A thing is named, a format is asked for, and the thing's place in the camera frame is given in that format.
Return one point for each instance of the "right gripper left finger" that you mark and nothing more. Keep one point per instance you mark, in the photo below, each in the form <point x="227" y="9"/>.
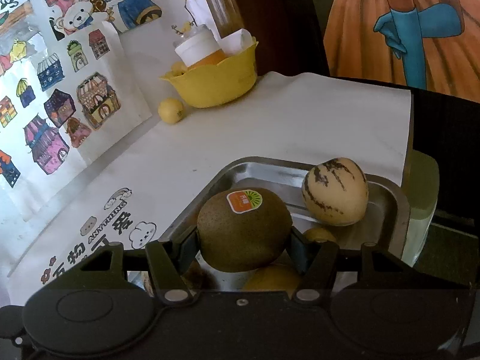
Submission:
<point x="168" y="261"/>

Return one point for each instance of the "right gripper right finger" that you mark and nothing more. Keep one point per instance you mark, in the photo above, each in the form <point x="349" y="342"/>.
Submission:
<point x="315" y="263"/>

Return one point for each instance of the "spotted green-brown pear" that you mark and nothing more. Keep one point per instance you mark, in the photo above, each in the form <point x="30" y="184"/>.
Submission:
<point x="320" y="234"/>

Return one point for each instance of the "large green pear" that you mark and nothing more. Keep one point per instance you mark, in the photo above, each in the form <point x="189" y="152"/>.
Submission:
<point x="276" y="277"/>

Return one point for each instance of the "large striped pepino melon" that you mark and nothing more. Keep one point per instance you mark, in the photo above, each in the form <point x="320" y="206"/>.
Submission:
<point x="336" y="192"/>

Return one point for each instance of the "brown kiwi with sticker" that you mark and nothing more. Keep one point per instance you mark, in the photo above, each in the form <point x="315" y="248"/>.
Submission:
<point x="241" y="230"/>

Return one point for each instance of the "small brown fruit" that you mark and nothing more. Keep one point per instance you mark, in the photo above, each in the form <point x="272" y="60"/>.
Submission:
<point x="197" y="279"/>

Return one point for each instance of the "metal tray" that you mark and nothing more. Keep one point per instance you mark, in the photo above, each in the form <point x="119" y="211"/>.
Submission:
<point x="385" y="220"/>

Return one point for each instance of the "white printed table mat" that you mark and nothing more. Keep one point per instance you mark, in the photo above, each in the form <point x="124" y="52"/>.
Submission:
<point x="305" y="118"/>

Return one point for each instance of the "yellow lemon by bowl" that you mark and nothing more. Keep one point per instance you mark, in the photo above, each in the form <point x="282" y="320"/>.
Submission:
<point x="171" y="110"/>

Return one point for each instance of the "yellow plastic bowl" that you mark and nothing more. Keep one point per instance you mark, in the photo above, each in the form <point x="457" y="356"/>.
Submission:
<point x="214" y="85"/>

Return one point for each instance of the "house drawings paper poster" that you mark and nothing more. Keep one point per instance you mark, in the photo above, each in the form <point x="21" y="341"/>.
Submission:
<point x="61" y="109"/>

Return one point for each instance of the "white cup in bowl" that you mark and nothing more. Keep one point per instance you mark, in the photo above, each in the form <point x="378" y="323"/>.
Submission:
<point x="199" y="47"/>

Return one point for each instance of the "yellow flower sprig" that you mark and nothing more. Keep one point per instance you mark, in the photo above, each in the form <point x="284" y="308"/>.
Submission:
<point x="190" y="23"/>

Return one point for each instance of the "orange dress girl poster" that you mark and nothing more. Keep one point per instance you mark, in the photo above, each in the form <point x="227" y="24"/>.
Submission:
<point x="422" y="44"/>

